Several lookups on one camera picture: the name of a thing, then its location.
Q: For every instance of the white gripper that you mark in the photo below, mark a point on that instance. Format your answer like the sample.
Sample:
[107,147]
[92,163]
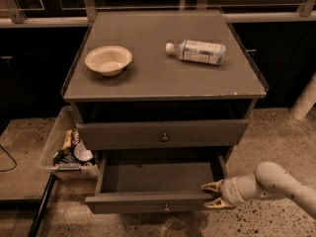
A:
[229,191]

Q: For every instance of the grey drawer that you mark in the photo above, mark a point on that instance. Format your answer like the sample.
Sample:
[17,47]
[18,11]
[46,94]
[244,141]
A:
[155,180]
[162,134]

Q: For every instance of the grey top drawer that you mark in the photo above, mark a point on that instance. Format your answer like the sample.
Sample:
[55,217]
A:
[162,134]

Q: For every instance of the grey drawer cabinet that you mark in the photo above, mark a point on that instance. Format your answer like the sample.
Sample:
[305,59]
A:
[156,86]

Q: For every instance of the clear plastic water bottle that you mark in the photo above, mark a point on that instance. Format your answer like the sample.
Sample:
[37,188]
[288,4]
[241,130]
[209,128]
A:
[197,51]

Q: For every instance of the white cup in bin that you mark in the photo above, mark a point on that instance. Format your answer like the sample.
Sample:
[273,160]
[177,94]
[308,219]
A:
[81,153]

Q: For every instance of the snack bag in bin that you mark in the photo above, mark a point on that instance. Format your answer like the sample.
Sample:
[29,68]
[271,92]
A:
[72,138]

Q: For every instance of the clear plastic storage bin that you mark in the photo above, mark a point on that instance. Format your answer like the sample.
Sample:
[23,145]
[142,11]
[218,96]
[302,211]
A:
[65,121]

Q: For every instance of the metal railing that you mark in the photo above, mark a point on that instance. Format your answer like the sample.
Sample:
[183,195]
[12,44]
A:
[21,13]

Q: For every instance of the white post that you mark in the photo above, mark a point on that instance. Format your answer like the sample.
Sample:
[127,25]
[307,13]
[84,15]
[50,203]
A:
[305,101]

